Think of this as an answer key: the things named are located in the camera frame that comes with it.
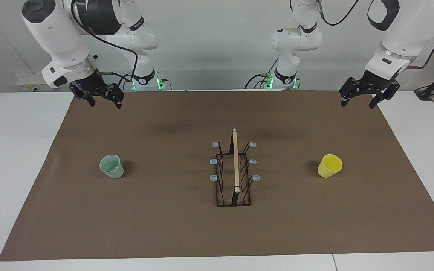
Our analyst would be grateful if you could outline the yellow plastic cup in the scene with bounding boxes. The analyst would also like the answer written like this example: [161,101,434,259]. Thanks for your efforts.
[317,154,343,178]

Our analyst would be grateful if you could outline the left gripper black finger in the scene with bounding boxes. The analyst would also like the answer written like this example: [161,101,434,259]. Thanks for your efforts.
[369,85,400,110]
[339,77,368,108]

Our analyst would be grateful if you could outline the brown table mat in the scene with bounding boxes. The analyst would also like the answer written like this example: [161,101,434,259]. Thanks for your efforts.
[0,90,434,261]

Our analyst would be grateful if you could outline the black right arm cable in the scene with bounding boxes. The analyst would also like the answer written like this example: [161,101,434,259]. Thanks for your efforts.
[70,0,139,91]

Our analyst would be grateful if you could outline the black base cables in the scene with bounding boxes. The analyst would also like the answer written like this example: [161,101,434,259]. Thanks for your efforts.
[244,56,280,90]

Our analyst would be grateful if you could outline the black wire cup rack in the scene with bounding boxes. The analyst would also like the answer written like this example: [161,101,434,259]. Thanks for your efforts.
[210,128,260,207]

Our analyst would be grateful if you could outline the pale green plastic cup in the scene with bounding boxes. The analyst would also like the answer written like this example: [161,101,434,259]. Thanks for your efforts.
[99,154,124,179]

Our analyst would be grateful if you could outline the white power strip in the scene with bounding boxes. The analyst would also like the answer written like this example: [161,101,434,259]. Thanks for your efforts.
[15,73,57,92]

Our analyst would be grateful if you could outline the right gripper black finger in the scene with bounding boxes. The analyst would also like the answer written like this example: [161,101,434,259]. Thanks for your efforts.
[69,81,96,107]
[102,85,124,110]

